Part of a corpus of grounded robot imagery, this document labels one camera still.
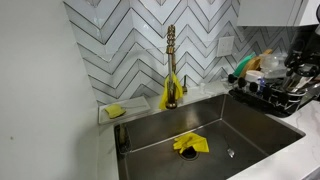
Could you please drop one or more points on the black dish rack tray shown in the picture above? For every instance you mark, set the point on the black dish rack tray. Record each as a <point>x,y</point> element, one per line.
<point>263,103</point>

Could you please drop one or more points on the white wall outlet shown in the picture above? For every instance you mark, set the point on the white wall outlet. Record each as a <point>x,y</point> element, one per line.
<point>225,46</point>

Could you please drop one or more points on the small bronze soap dispenser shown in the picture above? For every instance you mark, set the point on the small bronze soap dispenser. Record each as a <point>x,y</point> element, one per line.
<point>184,88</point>

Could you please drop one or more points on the green bottle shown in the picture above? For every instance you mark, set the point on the green bottle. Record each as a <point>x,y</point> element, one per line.
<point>241,68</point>

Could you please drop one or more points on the yellow sponge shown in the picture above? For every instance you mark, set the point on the yellow sponge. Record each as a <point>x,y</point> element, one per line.
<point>115,111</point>

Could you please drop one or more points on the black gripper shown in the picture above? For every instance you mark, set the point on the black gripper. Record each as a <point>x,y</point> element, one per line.
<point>310,50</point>

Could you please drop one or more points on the black sink drain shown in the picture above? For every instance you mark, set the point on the black sink drain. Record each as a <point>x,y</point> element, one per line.
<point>190,154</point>

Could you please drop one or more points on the small blue object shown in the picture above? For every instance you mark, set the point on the small blue object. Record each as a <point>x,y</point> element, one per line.
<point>261,83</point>

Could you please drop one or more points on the wooden cutting board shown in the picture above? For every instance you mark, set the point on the wooden cutting board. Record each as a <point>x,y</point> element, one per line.
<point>253,63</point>

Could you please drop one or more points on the clear plastic container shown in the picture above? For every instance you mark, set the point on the clear plastic container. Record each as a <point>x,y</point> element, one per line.
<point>273,65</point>

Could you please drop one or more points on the white upper cabinet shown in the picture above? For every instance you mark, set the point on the white upper cabinet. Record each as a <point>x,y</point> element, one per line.
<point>266,11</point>

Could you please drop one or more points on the silver metal cup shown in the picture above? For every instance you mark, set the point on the silver metal cup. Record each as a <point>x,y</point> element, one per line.
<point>294,83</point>

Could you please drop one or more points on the bronze spring kitchen faucet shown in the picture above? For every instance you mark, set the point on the bronze spring kitchen faucet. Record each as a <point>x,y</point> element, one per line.
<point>171,36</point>

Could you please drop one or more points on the yellow cloth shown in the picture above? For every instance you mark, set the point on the yellow cloth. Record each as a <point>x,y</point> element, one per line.
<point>164,96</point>

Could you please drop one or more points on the stainless steel sink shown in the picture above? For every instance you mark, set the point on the stainless steel sink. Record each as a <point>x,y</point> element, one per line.
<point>173,123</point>

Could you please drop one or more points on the small silver spoon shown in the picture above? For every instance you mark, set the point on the small silver spoon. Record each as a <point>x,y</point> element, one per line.
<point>230,152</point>

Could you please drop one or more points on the metal sink caddy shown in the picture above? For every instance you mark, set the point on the metal sink caddy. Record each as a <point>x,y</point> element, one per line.
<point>122,133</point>

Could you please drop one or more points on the white round lid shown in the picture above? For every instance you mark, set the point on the white round lid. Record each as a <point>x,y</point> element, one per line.
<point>255,75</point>

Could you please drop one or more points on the yellow rubber glove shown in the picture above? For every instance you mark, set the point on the yellow rubber glove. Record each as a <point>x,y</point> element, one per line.
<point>193,141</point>

